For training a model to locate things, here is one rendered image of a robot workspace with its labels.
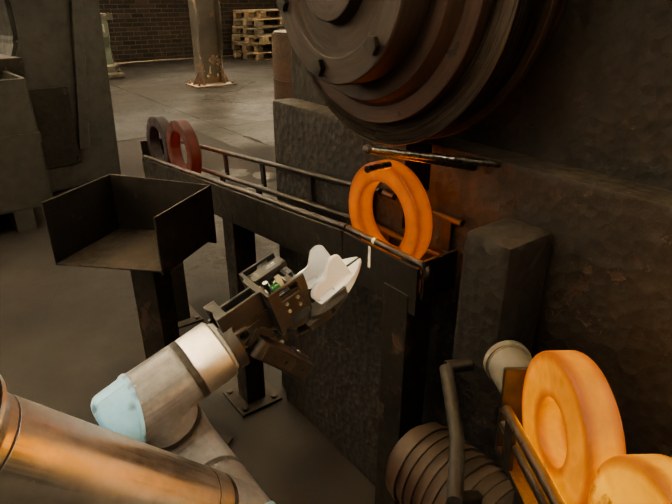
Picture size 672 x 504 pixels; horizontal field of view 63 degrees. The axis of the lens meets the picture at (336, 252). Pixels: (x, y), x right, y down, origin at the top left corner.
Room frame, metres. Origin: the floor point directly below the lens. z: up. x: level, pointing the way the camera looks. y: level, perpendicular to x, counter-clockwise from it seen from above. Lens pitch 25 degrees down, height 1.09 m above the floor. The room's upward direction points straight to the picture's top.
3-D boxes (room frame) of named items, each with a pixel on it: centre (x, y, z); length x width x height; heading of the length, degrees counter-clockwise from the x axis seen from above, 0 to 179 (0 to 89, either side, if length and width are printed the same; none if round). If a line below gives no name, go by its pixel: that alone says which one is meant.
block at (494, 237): (0.69, -0.24, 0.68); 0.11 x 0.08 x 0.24; 127
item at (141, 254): (1.07, 0.43, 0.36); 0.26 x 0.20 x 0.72; 72
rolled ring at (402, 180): (0.87, -0.09, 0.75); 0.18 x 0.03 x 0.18; 35
